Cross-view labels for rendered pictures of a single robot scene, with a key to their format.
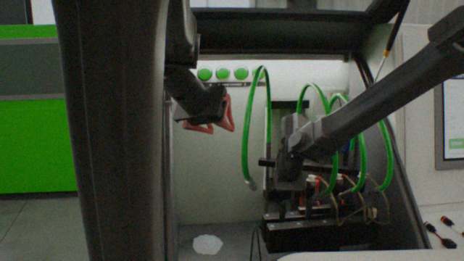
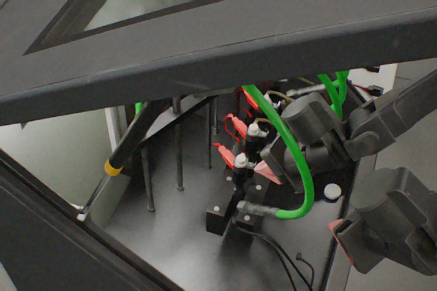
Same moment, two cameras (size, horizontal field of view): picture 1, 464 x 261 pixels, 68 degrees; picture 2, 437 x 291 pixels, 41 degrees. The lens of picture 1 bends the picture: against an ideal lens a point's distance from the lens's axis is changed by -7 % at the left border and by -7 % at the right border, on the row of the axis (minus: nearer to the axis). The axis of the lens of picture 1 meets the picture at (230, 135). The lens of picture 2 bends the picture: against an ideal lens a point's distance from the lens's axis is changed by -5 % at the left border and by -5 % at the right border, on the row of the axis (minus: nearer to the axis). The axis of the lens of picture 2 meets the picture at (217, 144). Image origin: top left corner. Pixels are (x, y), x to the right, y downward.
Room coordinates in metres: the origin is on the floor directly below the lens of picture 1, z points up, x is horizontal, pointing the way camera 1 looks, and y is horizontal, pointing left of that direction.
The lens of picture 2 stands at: (0.70, 0.49, 2.00)
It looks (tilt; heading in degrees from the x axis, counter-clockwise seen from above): 51 degrees down; 296
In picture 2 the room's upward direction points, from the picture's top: 2 degrees clockwise
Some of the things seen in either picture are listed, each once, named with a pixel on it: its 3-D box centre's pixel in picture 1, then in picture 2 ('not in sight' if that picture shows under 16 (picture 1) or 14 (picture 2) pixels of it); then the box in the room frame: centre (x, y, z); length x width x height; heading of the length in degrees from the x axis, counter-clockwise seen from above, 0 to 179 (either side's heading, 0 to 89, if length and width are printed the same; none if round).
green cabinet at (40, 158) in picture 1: (49, 109); not in sight; (3.47, 1.81, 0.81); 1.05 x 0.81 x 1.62; 98
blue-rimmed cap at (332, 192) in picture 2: not in sight; (332, 191); (0.80, -0.36, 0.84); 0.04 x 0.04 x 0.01
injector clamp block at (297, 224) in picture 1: (318, 238); (252, 175); (0.98, -0.27, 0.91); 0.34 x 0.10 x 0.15; 98
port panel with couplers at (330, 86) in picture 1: (330, 122); not in sight; (1.25, -0.36, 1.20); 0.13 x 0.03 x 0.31; 98
